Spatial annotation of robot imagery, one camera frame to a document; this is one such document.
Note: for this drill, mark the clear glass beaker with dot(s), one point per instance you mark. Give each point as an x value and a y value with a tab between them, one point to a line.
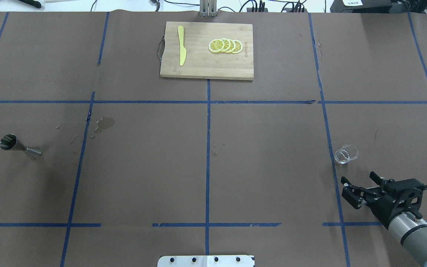
346	154

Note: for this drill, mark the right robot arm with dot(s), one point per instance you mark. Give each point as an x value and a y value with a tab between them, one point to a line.
409	232

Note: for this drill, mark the yellow plastic knife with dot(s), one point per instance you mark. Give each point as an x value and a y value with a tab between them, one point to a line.
182	50

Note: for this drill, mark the bamboo cutting board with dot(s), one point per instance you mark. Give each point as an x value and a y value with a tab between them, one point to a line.
200	62

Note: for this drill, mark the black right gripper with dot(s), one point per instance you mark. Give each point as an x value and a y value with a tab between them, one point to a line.
383	208

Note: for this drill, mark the aluminium frame post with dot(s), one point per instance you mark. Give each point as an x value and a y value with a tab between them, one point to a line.
208	8

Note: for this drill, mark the lemon slice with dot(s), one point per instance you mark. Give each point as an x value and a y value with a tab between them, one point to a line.
232	46
238	47
216	45
227	44

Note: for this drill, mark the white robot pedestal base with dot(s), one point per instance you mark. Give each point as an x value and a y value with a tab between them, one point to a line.
207	261

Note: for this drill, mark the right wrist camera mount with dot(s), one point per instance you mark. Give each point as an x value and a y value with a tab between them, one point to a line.
406	193

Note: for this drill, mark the steel jigger measuring cup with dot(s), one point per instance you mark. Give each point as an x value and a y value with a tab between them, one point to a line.
10	142

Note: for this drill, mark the black tool on desk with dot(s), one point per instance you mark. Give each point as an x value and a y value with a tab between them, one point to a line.
33	3

